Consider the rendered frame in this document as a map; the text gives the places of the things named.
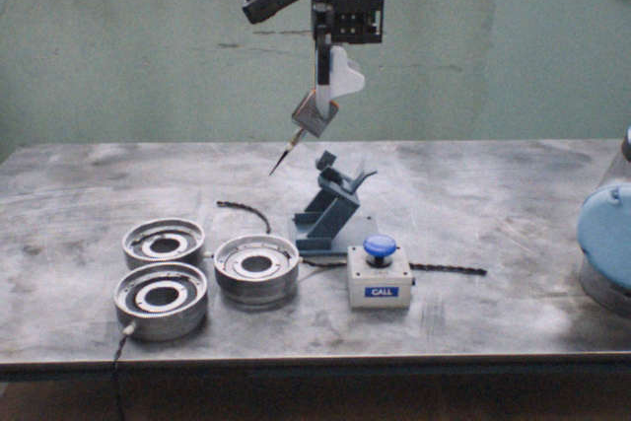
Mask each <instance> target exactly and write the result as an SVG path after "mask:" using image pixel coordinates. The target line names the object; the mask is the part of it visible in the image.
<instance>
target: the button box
mask: <svg viewBox="0 0 631 421"><path fill-rule="evenodd" d="M347 278H348V285H349V292H350V300H351V308H352V310H360V309H410V298H411V287H412V286H415V277H414V276H412V275H411V271H410V267H409V264H408V260H407V257H406V254H405V250H404V247H403V246H396V251H395V253H394V254H392V255H390V256H387V257H385V259H384V260H382V261H377V260H375V257H374V256H371V255H369V254H367V253H365V252H364V250H363V246H348V268H347Z"/></svg>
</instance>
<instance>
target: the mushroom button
mask: <svg viewBox="0 0 631 421"><path fill-rule="evenodd" d="M363 250H364V252H365V253H367V254H369V255H371V256H374V257H375V260H377V261H382V260H384V259H385V257H387V256H390V255H392V254H394V253H395V251H396V243H395V241H394V239H393V238H391V237H389V236H386V235H371V236H368V237H366V238H365V240H364V241H363Z"/></svg>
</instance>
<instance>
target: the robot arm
mask: <svg viewBox="0 0 631 421"><path fill-rule="evenodd" d="M296 1H298V0H244V4H243V11H244V13H245V15H246V17H247V19H248V20H249V22H250V23H251V24H253V25H254V24H256V23H261V22H264V21H266V20H268V19H270V18H271V17H273V16H274V15H275V14H276V13H277V12H279V11H280V10H282V9H284V8H286V7H288V6H289V5H292V4H294V3H296ZM384 6H385V0H311V33H312V39H313V45H314V88H315V107H316V109H318V110H319V112H320V114H321V116H322V117H323V118H324V119H328V113H329V101H330V100H332V99H335V98H339V97H342V96H347V95H351V94H354V93H358V92H360V91H361V90H362V89H363V88H364V86H365V78H364V76H363V75H362V74H360V66H359V64H358V63H356V62H354V61H352V60H350V59H348V56H347V51H346V50H344V49H343V44H342V42H348V43H349V44H365V43H383V26H384ZM377 11H381V19H380V33H379V34H377V25H376V17H377ZM576 238H577V242H578V246H580V248H581V250H582V252H583V254H584V256H585V257H584V260H583V264H582V269H581V273H580V279H581V283H582V285H583V287H584V289H585V290H586V291H587V292H588V295H589V296H590V297H591V298H592V299H594V300H595V301H596V302H597V303H600V304H601V305H602V306H604V307H606V308H607V309H609V310H611V311H613V312H615V313H617V314H619V315H620V316H623V317H626V318H629V319H631V126H630V127H629V131H628V133H627V135H626V137H625V139H624V140H623V143H622V145H620V147H619V148H618V150H617V152H616V154H615V156H614V157H613V159H612V161H611V163H610V165H609V167H608V169H607V171H606V173H605V175H604V176H603V178H602V179H601V180H600V182H599V183H598V185H597V187H596V189H595V190H594V192H593V193H592V194H590V195H589V196H588V197H587V198H586V200H585V201H584V203H583V205H582V207H581V210H579V214H578V218H577V222H576Z"/></svg>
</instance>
